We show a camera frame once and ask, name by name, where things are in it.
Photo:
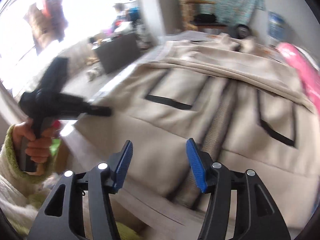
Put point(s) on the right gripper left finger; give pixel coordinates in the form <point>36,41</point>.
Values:
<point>61,217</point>

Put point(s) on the blue water jug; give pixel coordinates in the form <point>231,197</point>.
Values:
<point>276,29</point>

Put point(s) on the black bag on chair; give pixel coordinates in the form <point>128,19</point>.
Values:
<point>204,19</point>

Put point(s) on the wooden chair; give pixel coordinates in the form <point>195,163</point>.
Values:
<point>193,19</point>

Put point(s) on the dark grey cabinet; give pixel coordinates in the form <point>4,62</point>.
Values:
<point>117,53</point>

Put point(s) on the cluttered shelf rack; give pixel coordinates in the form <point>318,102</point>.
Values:
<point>127,21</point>

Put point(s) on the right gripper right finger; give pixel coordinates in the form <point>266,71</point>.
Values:
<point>257,215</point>

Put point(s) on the pink fleece blanket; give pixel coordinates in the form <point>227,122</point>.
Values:
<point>308,72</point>

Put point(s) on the person's left hand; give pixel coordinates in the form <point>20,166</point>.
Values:
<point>37,149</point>

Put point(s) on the beige hooded sweatshirt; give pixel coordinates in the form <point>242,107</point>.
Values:
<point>159,106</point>

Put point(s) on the left forearm green sleeve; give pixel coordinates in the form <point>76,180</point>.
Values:
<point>22,194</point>

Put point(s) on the beige slippers on floor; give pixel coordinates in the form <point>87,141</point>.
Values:
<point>94,73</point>

